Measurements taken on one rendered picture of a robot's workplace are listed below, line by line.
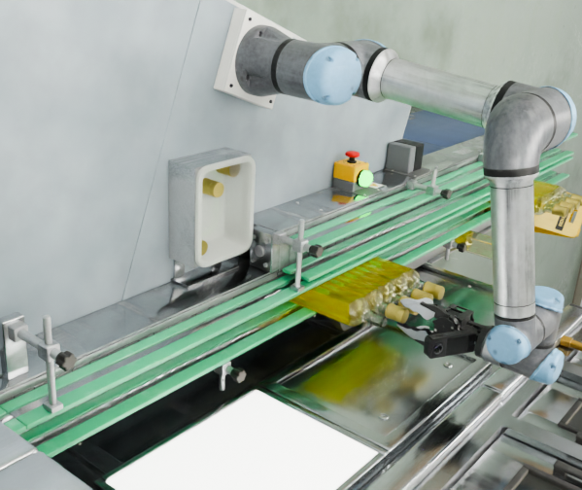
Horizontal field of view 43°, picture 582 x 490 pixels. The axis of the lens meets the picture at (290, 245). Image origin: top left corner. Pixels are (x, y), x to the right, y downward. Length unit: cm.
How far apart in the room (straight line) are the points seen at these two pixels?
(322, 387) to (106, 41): 83
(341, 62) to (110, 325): 69
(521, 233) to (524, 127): 19
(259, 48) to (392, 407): 80
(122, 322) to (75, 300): 10
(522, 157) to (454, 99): 24
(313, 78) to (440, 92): 25
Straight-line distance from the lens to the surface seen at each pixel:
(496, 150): 134
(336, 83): 152
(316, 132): 194
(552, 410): 179
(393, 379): 170
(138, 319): 150
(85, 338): 144
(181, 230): 158
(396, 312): 169
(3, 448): 91
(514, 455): 162
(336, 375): 169
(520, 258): 138
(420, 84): 155
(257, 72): 158
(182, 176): 154
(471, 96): 150
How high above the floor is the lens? 186
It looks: 34 degrees down
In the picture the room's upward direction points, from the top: 110 degrees clockwise
